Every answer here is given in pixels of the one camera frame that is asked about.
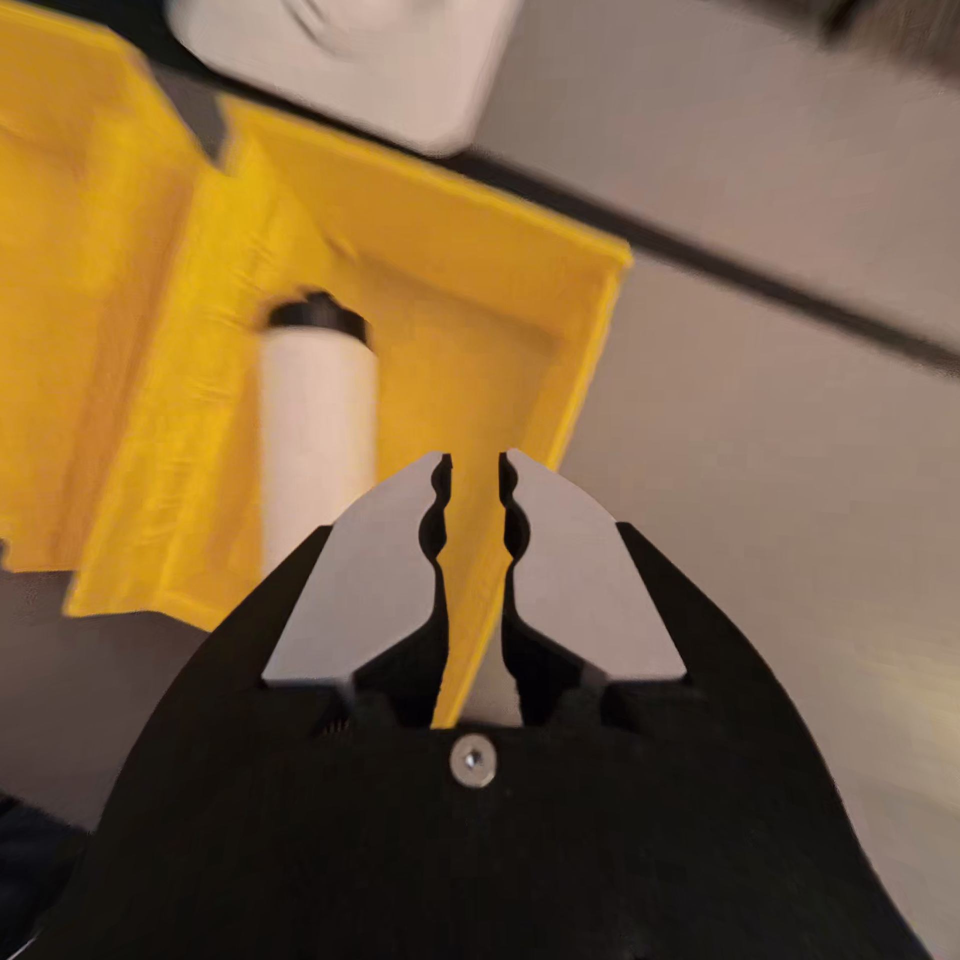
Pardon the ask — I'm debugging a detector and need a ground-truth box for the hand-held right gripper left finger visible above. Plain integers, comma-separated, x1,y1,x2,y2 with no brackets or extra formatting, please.
261,450,453,729

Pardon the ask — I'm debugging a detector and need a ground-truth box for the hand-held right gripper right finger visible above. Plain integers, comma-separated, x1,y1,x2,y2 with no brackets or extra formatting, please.
498,448,689,727

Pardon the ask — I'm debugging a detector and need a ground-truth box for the white plastic bottle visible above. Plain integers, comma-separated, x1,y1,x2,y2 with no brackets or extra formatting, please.
257,322,380,582

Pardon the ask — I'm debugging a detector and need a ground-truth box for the black bottle lid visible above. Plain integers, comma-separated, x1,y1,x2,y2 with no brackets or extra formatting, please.
266,288,372,350

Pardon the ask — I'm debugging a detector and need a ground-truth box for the yellow plastic bin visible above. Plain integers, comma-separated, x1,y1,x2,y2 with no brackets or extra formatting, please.
63,93,635,730
0,0,207,575

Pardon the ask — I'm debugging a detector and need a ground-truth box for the dark printed cloth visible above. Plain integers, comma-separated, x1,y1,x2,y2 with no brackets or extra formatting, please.
0,795,91,960

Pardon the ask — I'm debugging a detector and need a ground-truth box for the white stand base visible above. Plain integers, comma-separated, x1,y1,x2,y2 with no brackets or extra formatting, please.
165,0,526,159

